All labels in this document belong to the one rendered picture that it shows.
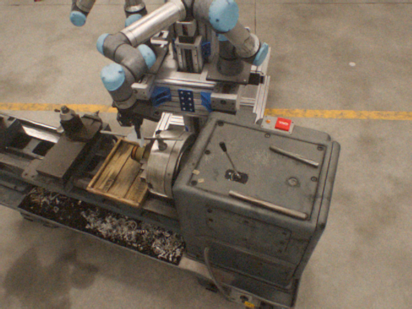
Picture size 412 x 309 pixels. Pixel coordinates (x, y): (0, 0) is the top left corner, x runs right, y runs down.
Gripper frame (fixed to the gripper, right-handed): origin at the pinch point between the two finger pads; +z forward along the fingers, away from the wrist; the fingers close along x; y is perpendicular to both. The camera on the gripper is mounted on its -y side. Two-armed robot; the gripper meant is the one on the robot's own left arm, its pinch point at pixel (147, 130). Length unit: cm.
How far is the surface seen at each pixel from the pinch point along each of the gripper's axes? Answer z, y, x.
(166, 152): 12.7, -5.4, 3.0
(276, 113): 161, -59, -117
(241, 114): 15.1, -36.0, -18.3
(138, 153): 24.4, 11.4, -2.2
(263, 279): 75, -49, 42
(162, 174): 16.8, -3.9, 11.1
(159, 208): 47.1, 3.6, 16.3
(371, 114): 165, -145, -121
